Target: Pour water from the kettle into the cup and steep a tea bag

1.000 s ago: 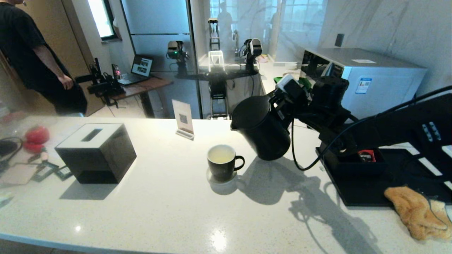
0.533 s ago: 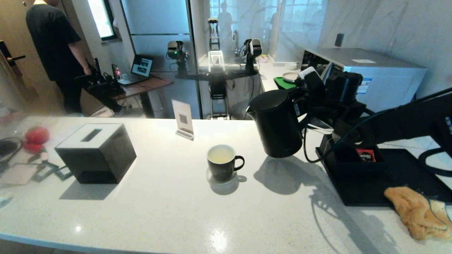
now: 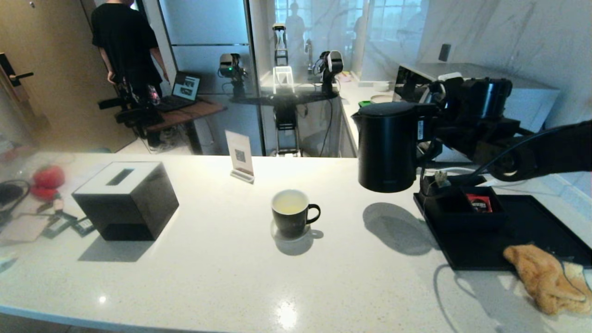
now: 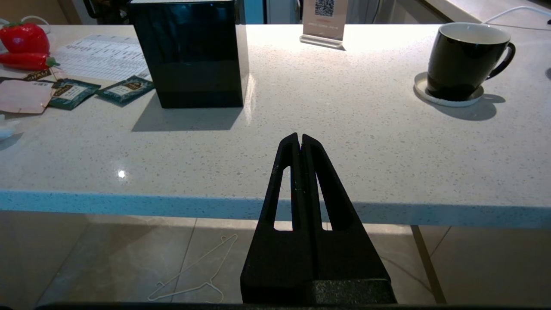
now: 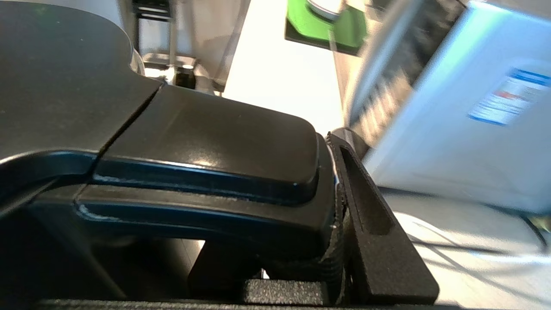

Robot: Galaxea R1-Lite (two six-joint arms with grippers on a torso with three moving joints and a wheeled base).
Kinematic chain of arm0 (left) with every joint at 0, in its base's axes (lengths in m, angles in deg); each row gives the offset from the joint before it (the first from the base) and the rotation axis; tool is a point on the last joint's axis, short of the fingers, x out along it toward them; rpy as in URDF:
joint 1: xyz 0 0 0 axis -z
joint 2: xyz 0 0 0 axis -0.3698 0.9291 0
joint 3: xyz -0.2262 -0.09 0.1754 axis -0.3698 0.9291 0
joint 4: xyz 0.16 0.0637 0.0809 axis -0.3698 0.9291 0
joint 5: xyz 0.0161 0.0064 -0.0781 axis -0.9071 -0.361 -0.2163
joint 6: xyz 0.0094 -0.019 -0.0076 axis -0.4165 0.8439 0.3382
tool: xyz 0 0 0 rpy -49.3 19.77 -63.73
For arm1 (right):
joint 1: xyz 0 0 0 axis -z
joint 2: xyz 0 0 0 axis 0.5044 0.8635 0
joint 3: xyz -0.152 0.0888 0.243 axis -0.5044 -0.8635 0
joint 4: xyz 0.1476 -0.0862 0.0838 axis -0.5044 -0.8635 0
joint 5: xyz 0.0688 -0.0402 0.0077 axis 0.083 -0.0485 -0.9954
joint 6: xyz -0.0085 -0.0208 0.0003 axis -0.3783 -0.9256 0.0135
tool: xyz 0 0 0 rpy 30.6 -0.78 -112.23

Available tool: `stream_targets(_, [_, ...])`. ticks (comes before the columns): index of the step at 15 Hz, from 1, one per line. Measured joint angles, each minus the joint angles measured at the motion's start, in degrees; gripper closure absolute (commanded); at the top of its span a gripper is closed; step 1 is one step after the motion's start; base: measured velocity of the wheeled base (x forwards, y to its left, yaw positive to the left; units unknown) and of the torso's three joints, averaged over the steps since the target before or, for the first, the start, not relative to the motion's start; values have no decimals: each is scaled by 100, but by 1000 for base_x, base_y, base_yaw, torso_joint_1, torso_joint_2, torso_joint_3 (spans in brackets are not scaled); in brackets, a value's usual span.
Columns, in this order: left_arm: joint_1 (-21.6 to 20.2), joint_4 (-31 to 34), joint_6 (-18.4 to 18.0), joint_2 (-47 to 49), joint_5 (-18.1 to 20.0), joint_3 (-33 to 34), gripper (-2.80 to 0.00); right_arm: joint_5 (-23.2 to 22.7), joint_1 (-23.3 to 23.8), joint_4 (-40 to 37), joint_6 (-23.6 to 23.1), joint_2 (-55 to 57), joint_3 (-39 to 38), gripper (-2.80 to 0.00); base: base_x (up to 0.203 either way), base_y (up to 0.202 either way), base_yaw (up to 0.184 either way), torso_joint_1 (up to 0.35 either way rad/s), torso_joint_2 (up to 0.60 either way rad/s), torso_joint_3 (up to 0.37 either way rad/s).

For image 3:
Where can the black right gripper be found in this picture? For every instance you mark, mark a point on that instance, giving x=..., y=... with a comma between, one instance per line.
x=458, y=121

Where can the black electric kettle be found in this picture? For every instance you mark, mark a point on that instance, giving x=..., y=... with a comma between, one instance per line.
x=388, y=152

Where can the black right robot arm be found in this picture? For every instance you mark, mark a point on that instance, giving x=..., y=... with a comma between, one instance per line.
x=555, y=148

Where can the red coffee sachet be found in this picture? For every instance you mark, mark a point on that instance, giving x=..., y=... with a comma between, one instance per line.
x=478, y=203

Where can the white plate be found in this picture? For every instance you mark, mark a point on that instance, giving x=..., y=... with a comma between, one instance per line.
x=381, y=98

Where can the black organizer box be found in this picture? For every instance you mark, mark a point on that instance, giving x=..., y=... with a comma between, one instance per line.
x=462, y=221

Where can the silver microwave oven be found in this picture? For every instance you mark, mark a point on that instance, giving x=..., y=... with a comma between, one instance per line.
x=532, y=99

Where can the black serving tray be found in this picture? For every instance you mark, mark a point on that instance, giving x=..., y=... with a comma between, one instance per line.
x=476, y=254

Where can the robot behind glass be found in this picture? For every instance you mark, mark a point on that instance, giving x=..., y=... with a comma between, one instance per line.
x=284, y=120

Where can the black ceramic mug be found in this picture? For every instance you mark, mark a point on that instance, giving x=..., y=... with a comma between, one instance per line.
x=289, y=224

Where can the orange cloth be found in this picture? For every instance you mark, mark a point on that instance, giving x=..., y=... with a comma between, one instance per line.
x=541, y=282

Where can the QR code sign stand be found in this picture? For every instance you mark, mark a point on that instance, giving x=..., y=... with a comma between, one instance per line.
x=239, y=155

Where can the wooden table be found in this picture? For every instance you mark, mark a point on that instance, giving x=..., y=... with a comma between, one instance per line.
x=194, y=113

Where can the open laptop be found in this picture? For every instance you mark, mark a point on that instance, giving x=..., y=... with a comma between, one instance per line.
x=185, y=89

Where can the silver refrigerator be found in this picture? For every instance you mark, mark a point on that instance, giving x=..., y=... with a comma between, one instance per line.
x=203, y=27

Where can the black tissue box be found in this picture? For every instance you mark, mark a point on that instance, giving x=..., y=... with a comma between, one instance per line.
x=125, y=208

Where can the person in black shirt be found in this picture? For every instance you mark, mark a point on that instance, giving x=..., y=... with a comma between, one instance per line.
x=125, y=41

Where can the dark card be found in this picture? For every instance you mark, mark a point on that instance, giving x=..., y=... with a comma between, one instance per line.
x=85, y=226
x=59, y=225

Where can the red plush toy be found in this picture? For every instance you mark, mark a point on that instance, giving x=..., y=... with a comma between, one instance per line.
x=50, y=178

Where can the wooden door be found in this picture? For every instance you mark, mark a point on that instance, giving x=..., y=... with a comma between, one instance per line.
x=51, y=69

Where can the pale paper card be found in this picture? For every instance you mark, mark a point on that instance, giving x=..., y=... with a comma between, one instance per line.
x=25, y=229

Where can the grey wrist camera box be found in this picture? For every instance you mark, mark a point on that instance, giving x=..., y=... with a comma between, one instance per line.
x=446, y=90

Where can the black wall outlet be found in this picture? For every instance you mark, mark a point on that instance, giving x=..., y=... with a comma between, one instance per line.
x=443, y=54

